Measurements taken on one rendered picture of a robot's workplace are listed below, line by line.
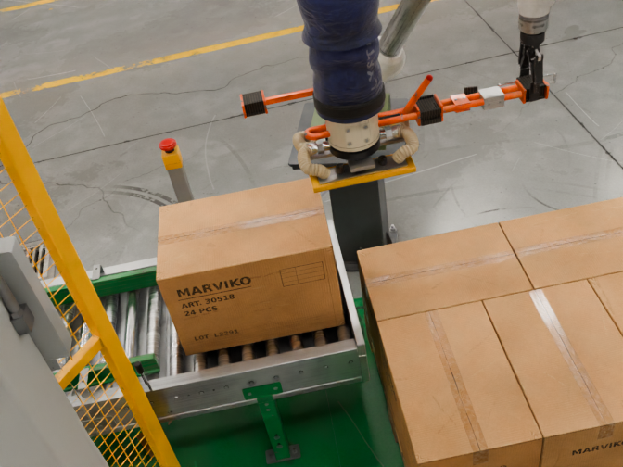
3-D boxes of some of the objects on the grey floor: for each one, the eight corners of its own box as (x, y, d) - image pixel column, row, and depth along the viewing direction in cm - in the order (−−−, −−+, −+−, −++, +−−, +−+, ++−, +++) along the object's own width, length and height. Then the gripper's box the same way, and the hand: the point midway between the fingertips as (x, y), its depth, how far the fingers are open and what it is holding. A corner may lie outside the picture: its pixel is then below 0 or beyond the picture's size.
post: (218, 323, 351) (161, 157, 286) (217, 313, 356) (161, 147, 291) (231, 321, 351) (178, 153, 286) (230, 310, 356) (178, 144, 291)
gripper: (509, 18, 231) (506, 81, 246) (533, 46, 215) (529, 112, 230) (531, 13, 231) (527, 76, 246) (558, 41, 215) (552, 107, 230)
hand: (528, 86), depth 236 cm, fingers closed on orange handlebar, 8 cm apart
